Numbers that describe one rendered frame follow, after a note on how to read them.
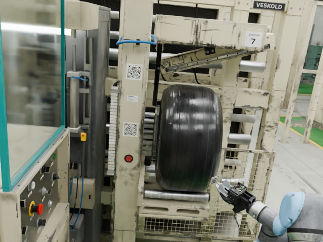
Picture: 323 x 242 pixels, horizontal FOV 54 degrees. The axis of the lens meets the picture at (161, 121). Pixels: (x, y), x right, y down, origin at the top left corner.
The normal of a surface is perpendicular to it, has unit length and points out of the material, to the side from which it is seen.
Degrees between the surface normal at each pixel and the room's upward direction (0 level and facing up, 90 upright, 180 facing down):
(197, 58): 90
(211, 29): 90
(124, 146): 90
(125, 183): 90
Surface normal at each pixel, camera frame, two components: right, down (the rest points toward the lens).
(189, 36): 0.01, 0.30
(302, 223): -0.57, -0.36
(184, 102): 0.08, -0.60
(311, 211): -0.04, -0.35
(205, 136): 0.04, -0.10
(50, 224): 0.09, -0.95
